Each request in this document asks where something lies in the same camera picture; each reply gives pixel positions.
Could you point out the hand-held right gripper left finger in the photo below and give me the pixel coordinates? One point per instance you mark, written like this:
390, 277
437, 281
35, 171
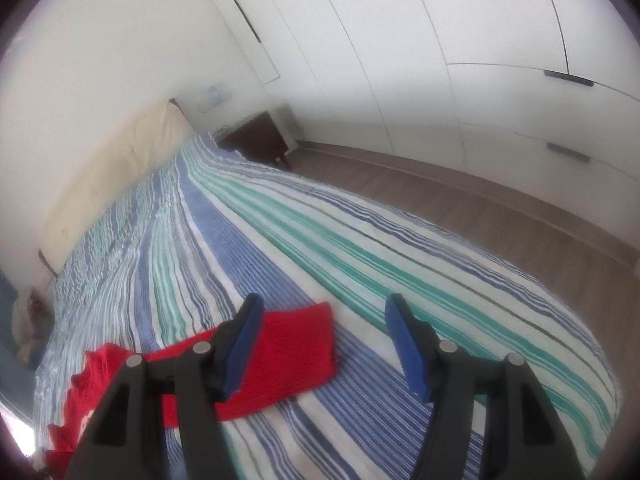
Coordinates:
241, 355

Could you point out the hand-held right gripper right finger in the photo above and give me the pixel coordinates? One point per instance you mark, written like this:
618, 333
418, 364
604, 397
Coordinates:
407, 355

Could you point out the red knitted garment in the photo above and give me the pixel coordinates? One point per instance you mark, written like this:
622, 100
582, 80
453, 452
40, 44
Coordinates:
295, 350

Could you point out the striped bed cover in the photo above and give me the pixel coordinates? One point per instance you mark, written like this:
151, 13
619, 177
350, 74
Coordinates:
300, 240

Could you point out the dark wooden nightstand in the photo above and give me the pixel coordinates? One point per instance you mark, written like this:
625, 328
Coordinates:
260, 137

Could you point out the cream padded headboard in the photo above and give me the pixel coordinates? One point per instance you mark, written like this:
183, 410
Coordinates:
115, 175

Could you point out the white wardrobe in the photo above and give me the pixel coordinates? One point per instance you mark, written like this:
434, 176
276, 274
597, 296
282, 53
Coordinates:
400, 60

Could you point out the white wall socket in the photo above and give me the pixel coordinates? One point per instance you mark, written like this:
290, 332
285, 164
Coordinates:
215, 95

